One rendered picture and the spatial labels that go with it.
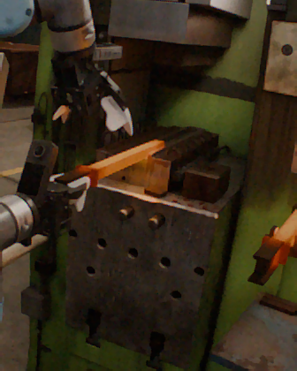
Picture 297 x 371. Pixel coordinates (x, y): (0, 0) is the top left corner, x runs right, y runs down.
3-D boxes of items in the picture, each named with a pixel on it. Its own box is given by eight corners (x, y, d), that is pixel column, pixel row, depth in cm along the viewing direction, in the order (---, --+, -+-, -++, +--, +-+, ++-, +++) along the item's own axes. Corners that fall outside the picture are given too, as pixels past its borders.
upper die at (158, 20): (185, 44, 107) (189, 3, 104) (107, 35, 114) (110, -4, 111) (230, 48, 144) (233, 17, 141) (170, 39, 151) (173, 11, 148)
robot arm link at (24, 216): (-18, 195, 72) (22, 208, 69) (1, 188, 76) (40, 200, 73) (-18, 239, 74) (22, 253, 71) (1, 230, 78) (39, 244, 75)
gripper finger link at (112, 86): (112, 118, 90) (82, 84, 87) (117, 112, 91) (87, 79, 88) (129, 109, 86) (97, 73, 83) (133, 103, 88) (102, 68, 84)
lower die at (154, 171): (166, 193, 117) (171, 158, 115) (93, 174, 124) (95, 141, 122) (216, 157, 154) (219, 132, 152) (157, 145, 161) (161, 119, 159)
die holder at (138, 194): (187, 370, 120) (217, 215, 107) (64, 323, 133) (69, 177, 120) (239, 281, 169) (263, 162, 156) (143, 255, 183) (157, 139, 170)
